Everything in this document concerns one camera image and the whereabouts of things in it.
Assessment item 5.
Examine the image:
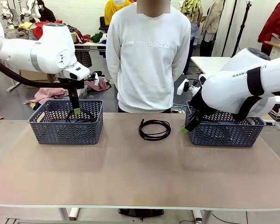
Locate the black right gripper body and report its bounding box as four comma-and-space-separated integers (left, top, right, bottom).
190, 91, 213, 117

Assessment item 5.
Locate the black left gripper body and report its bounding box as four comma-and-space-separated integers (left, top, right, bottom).
59, 79, 88, 94

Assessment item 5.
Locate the black power cable thin coil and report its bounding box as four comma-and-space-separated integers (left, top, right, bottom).
66, 109, 95, 123

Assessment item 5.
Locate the red checked cloth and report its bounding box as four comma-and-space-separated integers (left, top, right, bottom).
85, 77, 112, 92

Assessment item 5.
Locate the pink checked cloth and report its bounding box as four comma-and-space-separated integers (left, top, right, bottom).
25, 87, 70, 105

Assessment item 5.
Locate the black white plaid cloth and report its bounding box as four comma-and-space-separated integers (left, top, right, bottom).
75, 51, 93, 68

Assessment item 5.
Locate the blue-grey plastic basket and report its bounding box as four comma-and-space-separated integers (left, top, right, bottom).
185, 100, 266, 147
28, 99, 104, 145

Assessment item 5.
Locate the white background table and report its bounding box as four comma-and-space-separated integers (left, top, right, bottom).
190, 56, 233, 75

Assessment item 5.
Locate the open cardboard box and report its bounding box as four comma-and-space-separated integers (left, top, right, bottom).
20, 69, 56, 89

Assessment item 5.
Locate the white clothes table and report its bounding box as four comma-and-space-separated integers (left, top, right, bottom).
74, 42, 107, 70

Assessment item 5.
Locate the green cloth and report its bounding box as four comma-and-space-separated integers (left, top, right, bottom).
91, 32, 108, 44

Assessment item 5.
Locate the person in white sweatshirt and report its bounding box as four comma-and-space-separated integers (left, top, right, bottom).
106, 0, 191, 114

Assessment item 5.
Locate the black chair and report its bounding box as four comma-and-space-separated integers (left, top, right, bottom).
99, 16, 109, 31

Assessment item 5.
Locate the masked person in black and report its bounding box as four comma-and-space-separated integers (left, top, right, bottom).
37, 0, 57, 23

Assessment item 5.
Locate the black light stand pole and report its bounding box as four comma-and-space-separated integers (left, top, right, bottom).
221, 0, 238, 58

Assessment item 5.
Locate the grey patterned bag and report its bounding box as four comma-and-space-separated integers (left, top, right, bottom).
4, 29, 19, 40

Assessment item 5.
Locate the person in yellow hoodie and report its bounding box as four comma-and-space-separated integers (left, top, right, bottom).
104, 0, 133, 26

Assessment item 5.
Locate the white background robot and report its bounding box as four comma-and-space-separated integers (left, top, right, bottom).
0, 0, 20, 24
27, 0, 42, 19

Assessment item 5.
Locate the black tripod stand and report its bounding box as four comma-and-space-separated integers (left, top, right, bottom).
231, 0, 252, 59

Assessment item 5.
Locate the white table leg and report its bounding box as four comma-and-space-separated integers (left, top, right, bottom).
58, 207, 80, 221
192, 208, 212, 224

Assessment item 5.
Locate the person in yellow patterned shirt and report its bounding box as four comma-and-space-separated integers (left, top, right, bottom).
181, 0, 203, 75

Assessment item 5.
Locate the person in red jacket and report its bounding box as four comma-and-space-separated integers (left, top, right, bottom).
257, 0, 280, 56

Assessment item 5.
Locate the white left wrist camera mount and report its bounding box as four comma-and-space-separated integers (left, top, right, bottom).
85, 72, 100, 86

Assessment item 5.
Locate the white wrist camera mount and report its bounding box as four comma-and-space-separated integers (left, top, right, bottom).
85, 72, 100, 86
177, 79, 203, 95

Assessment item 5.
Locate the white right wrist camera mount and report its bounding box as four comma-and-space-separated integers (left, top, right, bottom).
177, 79, 203, 95

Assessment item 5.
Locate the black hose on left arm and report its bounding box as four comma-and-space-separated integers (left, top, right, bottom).
0, 57, 72, 89

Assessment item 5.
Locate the thin black coiled cable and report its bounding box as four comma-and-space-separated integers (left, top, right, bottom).
139, 119, 172, 141

